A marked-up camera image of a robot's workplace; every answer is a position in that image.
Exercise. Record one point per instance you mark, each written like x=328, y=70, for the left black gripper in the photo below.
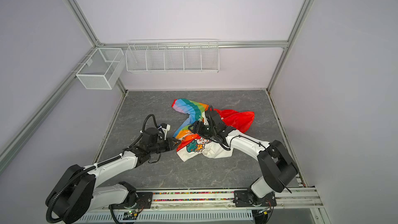
x=170, y=143

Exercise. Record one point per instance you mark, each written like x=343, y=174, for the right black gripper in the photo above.
x=202, y=125

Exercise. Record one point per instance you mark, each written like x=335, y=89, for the colourful red white kids jacket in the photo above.
x=192, y=144

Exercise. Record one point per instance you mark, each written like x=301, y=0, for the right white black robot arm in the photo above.
x=277, y=166

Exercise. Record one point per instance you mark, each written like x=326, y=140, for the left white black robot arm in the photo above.
x=80, y=189

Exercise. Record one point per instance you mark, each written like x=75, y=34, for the white mesh box basket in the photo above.
x=102, y=69

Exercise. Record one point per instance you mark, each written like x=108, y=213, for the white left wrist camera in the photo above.
x=164, y=128

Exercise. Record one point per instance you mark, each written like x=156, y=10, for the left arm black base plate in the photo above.
x=137, y=200

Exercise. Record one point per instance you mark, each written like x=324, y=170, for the long white wire basket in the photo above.
x=172, y=55

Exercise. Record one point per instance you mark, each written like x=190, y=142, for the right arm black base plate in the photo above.
x=245, y=198

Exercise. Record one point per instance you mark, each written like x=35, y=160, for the white vented cable duct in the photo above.
x=185, y=216

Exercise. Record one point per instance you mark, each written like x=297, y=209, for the aluminium front rail frame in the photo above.
x=216, y=200

